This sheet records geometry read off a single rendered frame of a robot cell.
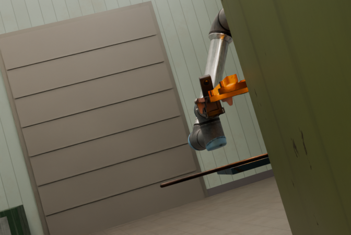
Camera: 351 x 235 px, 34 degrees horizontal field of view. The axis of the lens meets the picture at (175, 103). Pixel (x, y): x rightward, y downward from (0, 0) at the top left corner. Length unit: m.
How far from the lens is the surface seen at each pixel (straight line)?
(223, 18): 2.64
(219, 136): 2.42
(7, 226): 7.28
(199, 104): 2.19
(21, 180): 8.95
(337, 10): 0.39
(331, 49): 0.43
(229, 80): 1.78
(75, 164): 8.90
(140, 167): 8.98
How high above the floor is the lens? 0.73
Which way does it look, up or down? 5 degrees up
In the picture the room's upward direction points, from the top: 16 degrees counter-clockwise
